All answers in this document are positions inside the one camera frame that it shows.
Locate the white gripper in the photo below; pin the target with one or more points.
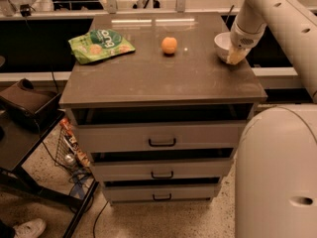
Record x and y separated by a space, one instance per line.
240 39

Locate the green rice chip bag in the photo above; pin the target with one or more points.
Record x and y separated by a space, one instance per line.
99 45

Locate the white shoe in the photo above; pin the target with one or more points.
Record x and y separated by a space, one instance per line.
31 229

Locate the wire basket with items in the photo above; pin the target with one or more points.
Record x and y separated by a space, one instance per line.
69 155

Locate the bottom grey drawer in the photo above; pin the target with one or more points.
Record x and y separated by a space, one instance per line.
160 193

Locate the orange fruit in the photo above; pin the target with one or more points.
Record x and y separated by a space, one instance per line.
169 45

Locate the middle grey drawer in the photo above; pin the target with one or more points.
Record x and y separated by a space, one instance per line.
150 170

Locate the black side table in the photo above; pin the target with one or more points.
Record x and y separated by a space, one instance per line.
16 145

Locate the grey drawer cabinet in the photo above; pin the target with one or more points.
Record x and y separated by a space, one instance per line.
149 86

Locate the white bowl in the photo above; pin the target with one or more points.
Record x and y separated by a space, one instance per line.
224 48

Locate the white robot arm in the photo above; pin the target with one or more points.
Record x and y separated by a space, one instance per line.
276 167

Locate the grey drawer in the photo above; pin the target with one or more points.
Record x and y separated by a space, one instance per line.
160 193
150 170
159 136

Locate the top grey drawer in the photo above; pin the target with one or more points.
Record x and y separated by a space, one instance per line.
159 136

